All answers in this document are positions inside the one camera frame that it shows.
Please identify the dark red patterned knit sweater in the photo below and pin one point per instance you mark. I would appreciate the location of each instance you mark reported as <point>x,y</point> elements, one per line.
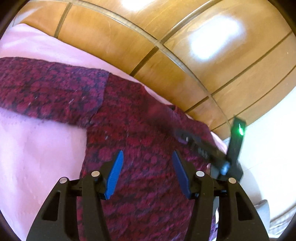
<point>117,114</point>

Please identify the wooden panelled headboard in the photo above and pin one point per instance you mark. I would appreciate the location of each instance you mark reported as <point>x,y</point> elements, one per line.
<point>216,60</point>

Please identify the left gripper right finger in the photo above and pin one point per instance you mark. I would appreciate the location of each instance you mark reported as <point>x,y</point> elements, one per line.
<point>238,218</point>

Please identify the pink bed sheet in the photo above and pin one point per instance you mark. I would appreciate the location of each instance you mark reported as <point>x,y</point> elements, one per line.
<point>36,153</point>

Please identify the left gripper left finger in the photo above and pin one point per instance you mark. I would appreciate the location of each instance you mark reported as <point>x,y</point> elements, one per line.
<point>57,217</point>

